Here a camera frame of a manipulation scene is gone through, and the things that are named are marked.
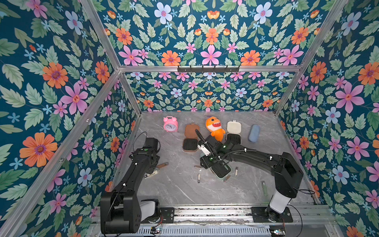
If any green clipper case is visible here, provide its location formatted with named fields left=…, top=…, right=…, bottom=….
left=210, top=162, right=232, bottom=179

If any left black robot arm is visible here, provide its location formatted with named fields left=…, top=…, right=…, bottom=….
left=100, top=137, right=160, bottom=236

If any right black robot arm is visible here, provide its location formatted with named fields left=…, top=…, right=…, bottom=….
left=198, top=141, right=304, bottom=222

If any brown nail file tool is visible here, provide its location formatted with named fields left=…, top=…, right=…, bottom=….
left=156, top=162, right=169, bottom=169

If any gold nail file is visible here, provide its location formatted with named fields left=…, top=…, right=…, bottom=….
left=144, top=170, right=159, bottom=179

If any brown open clipper case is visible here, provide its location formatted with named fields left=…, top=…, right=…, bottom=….
left=182, top=123, right=200, bottom=152

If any brown metal nail clipper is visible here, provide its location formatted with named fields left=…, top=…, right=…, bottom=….
left=223, top=175, right=231, bottom=182

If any cream open clipper case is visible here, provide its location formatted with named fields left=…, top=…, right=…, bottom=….
left=226, top=120, right=242, bottom=144

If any green nail file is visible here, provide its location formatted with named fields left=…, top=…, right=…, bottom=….
left=261, top=181, right=267, bottom=197

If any orange shark plush toy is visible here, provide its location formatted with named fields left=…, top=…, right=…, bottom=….
left=206, top=116, right=226, bottom=142

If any pink alarm clock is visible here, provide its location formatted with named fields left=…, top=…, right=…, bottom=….
left=163, top=116, right=178, bottom=132

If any blue closed case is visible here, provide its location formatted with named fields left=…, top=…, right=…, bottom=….
left=248, top=124, right=260, bottom=143

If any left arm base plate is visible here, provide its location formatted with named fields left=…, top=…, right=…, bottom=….
left=142, top=207, right=175, bottom=224

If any white vented cable duct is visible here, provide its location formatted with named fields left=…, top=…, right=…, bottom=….
left=106, top=226, right=271, bottom=237

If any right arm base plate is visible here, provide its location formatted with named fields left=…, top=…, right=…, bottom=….
left=251, top=207, right=293, bottom=223

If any black wall hook rail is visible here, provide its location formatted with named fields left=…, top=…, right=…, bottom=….
left=177, top=65, right=240, bottom=74

